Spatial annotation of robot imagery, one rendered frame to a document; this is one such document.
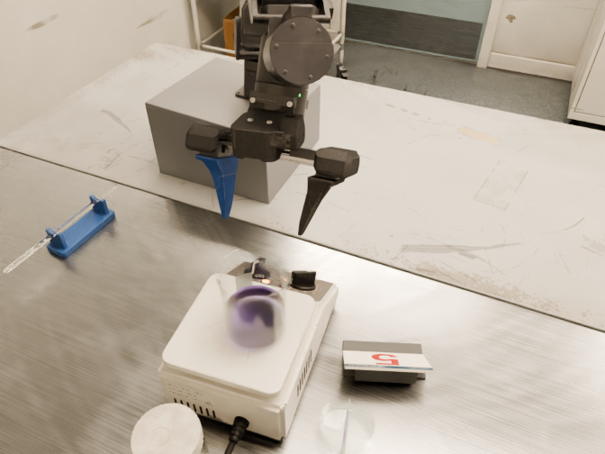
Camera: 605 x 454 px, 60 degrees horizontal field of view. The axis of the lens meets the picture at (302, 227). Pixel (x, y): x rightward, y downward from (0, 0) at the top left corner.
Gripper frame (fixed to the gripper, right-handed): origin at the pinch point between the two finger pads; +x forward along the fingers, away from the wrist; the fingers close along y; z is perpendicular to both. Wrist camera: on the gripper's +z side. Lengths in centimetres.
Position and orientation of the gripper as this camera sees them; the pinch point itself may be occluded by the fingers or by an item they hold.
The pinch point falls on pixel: (266, 196)
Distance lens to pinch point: 59.1
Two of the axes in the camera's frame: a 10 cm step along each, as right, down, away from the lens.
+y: 9.5, 2.1, -2.4
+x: -1.5, 9.6, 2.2
